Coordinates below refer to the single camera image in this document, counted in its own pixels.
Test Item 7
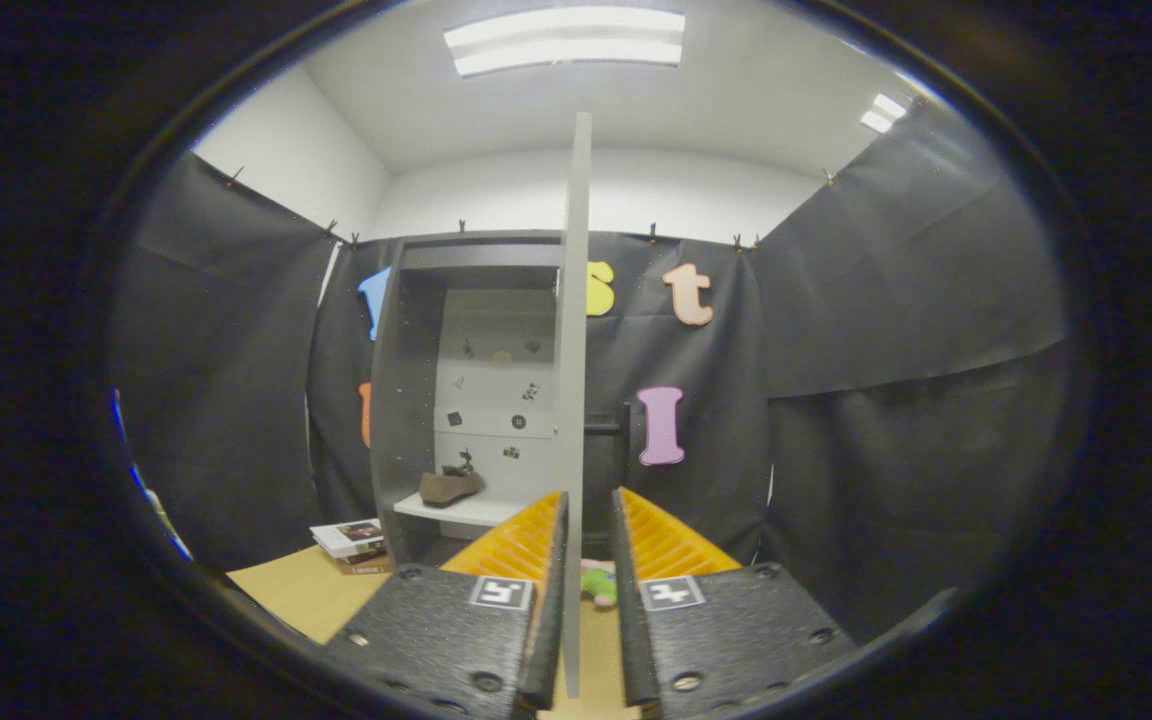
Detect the grey shoe cabinet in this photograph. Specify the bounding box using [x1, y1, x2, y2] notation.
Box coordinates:
[369, 230, 577, 566]

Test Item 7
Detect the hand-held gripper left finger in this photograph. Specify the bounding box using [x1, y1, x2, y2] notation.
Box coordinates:
[321, 490, 572, 716]

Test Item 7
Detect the pink and green plush toy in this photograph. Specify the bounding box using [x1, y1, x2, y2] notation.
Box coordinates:
[581, 560, 619, 609]

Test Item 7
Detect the long ceiling light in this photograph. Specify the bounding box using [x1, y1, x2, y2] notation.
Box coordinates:
[443, 5, 687, 79]

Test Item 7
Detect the black door handle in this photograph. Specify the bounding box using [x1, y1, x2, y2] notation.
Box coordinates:
[584, 402, 634, 481]

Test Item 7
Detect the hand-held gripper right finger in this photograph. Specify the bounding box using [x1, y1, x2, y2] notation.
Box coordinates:
[611, 487, 858, 719]

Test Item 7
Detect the small ceiling light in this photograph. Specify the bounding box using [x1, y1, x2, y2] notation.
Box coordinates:
[859, 92, 909, 135]

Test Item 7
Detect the brown fluffy slipper shoe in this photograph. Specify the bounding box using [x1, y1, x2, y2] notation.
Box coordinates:
[418, 462, 485, 509]

